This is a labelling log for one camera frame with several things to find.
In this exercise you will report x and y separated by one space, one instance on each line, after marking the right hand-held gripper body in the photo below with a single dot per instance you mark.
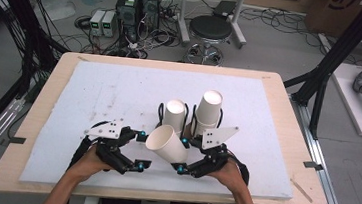
213 158

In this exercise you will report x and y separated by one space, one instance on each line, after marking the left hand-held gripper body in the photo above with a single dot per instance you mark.
110 152

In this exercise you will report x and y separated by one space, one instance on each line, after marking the dark double cup holder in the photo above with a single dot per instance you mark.
187 129

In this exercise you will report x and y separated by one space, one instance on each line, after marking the white paper cup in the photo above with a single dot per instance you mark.
169 146
201 129
208 109
174 114

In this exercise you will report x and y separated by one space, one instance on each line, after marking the person's right hand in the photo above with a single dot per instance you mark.
232 179

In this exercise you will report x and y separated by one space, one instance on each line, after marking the person's left hand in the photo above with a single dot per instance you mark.
87 166

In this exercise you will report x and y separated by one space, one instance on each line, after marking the white foam mat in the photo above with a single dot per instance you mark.
120 86

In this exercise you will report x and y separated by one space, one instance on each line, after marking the thin wooden stick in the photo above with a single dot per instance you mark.
301 190

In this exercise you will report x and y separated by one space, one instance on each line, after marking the black tape piece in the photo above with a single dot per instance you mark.
14 140
313 165

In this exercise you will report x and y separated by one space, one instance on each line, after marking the tan tape piece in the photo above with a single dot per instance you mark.
82 58

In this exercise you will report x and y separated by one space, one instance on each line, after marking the grey power supply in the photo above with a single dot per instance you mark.
96 23
108 24

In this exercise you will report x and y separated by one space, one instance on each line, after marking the black round stool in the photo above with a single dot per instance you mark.
210 27

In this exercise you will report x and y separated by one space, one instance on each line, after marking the black computer tower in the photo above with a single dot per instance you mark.
127 14
150 7

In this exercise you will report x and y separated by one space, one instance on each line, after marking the black flat device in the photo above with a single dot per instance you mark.
224 8

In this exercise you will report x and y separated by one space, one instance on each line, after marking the white board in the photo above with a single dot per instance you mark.
352 105

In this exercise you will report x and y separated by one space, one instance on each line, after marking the cardboard box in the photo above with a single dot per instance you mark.
335 13

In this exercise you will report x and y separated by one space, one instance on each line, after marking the black metal frame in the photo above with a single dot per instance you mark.
337 53

